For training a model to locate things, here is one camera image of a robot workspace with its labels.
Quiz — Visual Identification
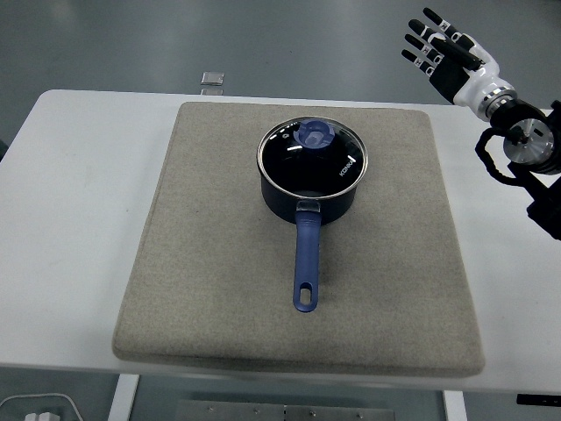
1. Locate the dark pot with blue handle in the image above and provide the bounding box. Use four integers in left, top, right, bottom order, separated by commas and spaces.
259, 168, 359, 314

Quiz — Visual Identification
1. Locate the beige fabric table mat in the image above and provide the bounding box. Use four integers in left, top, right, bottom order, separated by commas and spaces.
111, 101, 486, 379

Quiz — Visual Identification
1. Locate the white table leg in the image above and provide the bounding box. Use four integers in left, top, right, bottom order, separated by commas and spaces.
107, 374, 141, 421
442, 389, 467, 421

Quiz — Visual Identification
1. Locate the grey metal plate with screws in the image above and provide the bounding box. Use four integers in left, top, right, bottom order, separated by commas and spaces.
177, 399, 395, 421

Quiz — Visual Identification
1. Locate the black flat bar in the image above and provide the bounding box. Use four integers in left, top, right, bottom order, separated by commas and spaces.
515, 393, 561, 406

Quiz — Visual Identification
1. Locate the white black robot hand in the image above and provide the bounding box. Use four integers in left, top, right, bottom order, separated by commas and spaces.
400, 7, 515, 109

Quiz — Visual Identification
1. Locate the glass pot lid blue knob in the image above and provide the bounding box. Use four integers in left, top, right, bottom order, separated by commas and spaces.
256, 117, 368, 199

